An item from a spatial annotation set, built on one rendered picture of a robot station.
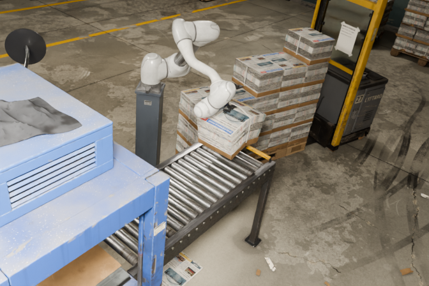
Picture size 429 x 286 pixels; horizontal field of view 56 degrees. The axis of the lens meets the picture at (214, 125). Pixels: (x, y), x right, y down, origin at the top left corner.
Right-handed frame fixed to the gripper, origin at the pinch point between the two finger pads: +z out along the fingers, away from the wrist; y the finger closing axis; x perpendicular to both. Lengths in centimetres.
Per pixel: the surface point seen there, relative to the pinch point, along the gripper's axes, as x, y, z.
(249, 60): -57, 16, 104
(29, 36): -41, -41, -119
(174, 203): 9, 54, -59
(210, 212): 30, 51, -50
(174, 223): 21, 54, -71
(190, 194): 11, 53, -46
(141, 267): 44, 29, -121
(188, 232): 31, 53, -71
